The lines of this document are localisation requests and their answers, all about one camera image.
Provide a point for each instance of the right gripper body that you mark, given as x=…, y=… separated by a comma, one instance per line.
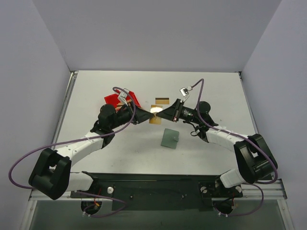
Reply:
x=177, y=110

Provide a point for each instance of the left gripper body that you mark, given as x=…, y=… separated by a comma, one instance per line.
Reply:
x=134, y=114

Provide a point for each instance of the gold VIP card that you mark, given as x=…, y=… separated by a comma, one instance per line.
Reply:
x=155, y=109

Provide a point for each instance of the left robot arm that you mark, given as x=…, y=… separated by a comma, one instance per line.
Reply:
x=52, y=172

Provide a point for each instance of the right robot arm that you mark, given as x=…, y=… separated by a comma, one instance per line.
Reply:
x=254, y=159

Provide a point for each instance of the gold card with magnetic stripe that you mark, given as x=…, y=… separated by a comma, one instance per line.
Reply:
x=162, y=101

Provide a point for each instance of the gold card inside bin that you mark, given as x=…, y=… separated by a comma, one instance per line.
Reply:
x=121, y=106

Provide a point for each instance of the red plastic bin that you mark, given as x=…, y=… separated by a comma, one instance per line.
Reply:
x=112, y=99

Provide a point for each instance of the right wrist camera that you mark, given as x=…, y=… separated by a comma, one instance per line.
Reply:
x=185, y=93

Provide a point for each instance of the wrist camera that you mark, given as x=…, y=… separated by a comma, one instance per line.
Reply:
x=122, y=96
x=185, y=93

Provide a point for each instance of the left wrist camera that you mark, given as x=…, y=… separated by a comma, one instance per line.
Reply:
x=122, y=96

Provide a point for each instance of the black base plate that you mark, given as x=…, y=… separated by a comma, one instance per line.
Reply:
x=160, y=192

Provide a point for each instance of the aluminium frame rail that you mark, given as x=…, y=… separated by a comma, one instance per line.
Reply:
x=274, y=191

